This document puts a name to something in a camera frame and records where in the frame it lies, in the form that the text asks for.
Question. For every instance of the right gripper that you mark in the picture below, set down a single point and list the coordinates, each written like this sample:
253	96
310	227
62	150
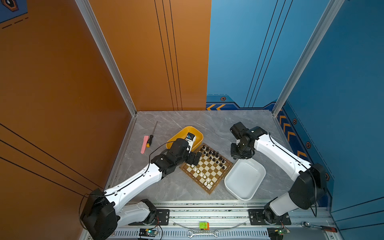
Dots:
235	155

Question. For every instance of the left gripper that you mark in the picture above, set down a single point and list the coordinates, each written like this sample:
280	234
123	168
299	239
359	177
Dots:
191	160

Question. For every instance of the white plastic tray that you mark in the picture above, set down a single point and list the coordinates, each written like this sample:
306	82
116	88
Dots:
244	179

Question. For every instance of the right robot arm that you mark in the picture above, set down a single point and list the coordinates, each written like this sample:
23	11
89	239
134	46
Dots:
310	183

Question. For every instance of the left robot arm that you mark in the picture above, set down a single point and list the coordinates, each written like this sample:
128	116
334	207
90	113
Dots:
105	211

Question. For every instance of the wooden chess board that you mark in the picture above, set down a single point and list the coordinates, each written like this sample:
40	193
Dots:
211	169

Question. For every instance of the left green circuit board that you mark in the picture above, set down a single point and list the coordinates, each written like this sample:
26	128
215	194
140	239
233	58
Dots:
148	234

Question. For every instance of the green circuit board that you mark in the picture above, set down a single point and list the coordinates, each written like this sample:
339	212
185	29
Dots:
278	234
148	234

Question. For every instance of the right green circuit board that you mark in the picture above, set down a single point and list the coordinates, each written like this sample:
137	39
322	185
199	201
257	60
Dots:
278	234

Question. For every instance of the yellow plastic tray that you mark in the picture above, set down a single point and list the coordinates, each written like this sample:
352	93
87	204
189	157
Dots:
183	134

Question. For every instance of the pink flat tool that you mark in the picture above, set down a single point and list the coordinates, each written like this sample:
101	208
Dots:
144	144

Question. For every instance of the orange green small block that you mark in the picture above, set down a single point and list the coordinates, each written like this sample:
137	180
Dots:
204	226

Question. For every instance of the silver combination wrench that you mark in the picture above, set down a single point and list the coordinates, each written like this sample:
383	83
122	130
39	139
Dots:
191	234

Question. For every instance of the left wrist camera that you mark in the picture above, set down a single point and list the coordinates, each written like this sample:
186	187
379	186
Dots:
190	138

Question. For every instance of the yellow handled screwdriver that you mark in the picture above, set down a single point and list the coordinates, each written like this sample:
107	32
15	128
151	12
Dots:
149	142

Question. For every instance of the aluminium rail frame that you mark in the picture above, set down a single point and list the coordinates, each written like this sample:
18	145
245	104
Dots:
231	219

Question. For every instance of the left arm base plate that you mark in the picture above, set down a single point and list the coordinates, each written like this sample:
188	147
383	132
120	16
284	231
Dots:
161	217

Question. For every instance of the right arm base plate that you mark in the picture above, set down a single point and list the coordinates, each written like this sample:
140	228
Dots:
257	218

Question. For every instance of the red handled ratchet wrench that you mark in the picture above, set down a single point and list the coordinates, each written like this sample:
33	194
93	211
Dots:
324	228

